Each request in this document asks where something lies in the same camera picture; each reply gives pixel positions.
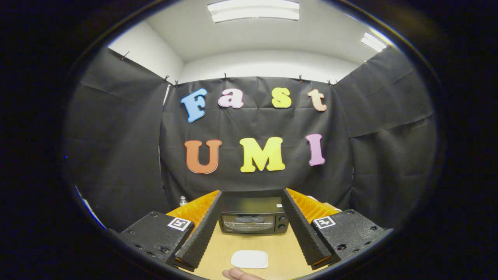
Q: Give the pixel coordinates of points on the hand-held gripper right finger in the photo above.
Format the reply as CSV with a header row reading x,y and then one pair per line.
x,y
301,233

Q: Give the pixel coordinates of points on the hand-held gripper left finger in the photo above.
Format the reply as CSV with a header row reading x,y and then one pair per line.
x,y
202,233

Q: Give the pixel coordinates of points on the white oval plate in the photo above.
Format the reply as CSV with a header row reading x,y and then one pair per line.
x,y
249,259

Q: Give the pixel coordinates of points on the black toaster oven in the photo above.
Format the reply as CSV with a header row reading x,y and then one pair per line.
x,y
249,204

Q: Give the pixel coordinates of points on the green label water bottle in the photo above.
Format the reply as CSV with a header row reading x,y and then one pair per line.
x,y
183,202

